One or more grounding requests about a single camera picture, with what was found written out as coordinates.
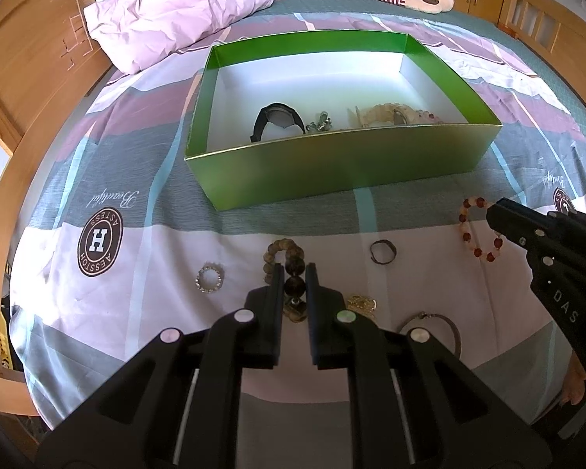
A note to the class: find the green cardboard box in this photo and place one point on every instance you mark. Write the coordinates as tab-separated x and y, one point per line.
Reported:
334	71

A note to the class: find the person's right hand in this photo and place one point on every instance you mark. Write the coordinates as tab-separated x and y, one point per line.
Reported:
573	387

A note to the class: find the pink pillow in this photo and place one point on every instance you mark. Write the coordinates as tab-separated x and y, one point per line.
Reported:
136	34

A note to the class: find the black wristwatch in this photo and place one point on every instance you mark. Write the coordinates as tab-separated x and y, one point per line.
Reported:
278	114

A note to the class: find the gold chain jewelry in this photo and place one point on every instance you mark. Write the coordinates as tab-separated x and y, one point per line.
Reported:
362	305

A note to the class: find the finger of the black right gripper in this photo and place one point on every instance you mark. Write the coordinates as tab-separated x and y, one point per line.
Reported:
521	225

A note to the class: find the silver charm jewelry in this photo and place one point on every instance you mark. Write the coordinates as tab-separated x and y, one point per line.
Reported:
321	124

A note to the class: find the brown leather bangle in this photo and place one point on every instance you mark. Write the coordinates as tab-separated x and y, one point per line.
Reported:
440	326

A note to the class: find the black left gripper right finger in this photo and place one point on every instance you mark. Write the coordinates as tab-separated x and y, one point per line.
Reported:
330	324

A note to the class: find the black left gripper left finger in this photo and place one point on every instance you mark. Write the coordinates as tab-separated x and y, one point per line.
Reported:
250	336

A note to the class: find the striped bed sheet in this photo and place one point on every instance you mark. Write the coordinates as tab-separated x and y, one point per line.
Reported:
123	243

